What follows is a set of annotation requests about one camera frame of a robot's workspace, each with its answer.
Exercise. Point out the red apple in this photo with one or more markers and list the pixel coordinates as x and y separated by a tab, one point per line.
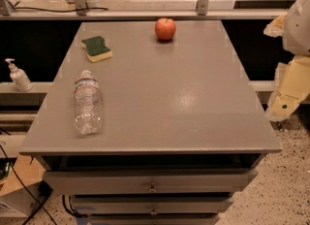
165	28

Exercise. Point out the top grey drawer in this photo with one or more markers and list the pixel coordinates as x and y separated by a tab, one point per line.
149	182

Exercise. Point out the cardboard box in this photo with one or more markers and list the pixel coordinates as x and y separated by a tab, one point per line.
21	189

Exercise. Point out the green yellow sponge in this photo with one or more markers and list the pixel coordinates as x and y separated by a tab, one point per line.
96	49

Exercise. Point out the white pump dispenser bottle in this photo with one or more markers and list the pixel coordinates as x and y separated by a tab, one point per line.
18	76

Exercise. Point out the grey drawer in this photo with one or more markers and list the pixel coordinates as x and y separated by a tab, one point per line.
149	182
152	204
160	219

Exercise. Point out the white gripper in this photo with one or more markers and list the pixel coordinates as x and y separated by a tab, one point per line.
298	30

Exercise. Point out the grey metal rail shelf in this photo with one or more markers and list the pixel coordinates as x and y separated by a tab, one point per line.
26	14

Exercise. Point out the grey drawer cabinet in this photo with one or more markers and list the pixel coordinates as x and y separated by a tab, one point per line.
185	105

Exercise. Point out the bottom grey drawer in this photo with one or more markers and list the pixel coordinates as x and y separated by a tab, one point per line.
160	219

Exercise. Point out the clear plastic water bottle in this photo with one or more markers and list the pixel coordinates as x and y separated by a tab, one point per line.
87	104

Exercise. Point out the middle grey drawer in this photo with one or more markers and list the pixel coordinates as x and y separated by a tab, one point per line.
152	204

